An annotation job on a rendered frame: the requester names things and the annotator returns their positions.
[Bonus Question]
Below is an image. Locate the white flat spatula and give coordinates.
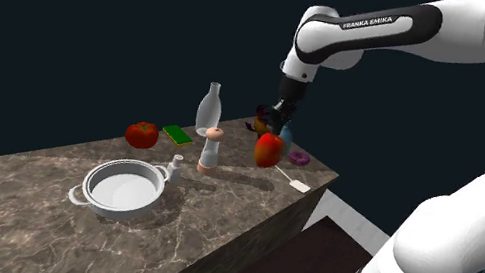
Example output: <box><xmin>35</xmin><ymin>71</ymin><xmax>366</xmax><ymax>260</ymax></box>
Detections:
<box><xmin>270</xmin><ymin>163</ymin><xmax>315</xmax><ymax>195</ymax></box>

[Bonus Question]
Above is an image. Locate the clear glass bottle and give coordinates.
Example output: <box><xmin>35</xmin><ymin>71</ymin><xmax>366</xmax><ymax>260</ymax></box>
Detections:
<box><xmin>193</xmin><ymin>80</ymin><xmax>227</xmax><ymax>140</ymax></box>

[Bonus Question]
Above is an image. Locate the blue vase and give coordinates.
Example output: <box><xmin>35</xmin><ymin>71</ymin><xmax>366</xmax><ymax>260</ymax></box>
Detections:
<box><xmin>275</xmin><ymin>118</ymin><xmax>297</xmax><ymax>158</ymax></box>

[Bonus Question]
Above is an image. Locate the small white shaker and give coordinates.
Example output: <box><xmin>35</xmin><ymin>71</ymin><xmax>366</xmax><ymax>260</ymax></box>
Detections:
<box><xmin>164</xmin><ymin>153</ymin><xmax>185</xmax><ymax>186</ymax></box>

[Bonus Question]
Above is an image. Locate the green and yellow sponge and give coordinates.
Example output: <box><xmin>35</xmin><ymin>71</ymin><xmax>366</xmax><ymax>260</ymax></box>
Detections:
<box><xmin>159</xmin><ymin>122</ymin><xmax>196</xmax><ymax>149</ymax></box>

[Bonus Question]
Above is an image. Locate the white and tan pepper mill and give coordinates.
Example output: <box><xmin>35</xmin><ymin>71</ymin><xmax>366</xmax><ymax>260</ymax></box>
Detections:
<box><xmin>195</xmin><ymin>124</ymin><xmax>227</xmax><ymax>177</ymax></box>

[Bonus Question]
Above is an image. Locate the red and yellow apple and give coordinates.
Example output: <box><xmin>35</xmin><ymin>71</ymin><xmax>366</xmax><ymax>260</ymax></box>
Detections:
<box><xmin>251</xmin><ymin>130</ymin><xmax>287</xmax><ymax>171</ymax></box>

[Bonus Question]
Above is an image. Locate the orange and dark figure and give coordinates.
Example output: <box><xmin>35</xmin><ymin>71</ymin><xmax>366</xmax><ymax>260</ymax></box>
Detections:
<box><xmin>243</xmin><ymin>102</ymin><xmax>278</xmax><ymax>139</ymax></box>

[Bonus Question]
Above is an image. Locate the white two-handled pan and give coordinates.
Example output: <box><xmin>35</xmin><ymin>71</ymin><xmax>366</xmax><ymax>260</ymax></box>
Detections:
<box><xmin>65</xmin><ymin>149</ymin><xmax>173</xmax><ymax>228</ymax></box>

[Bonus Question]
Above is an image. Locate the purple doughnut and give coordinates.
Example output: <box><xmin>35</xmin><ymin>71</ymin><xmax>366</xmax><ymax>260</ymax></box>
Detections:
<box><xmin>286</xmin><ymin>149</ymin><xmax>312</xmax><ymax>169</ymax></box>

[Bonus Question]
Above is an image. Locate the red tomato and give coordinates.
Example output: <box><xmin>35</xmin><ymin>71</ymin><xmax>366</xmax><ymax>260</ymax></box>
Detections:
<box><xmin>122</xmin><ymin>118</ymin><xmax>161</xmax><ymax>152</ymax></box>

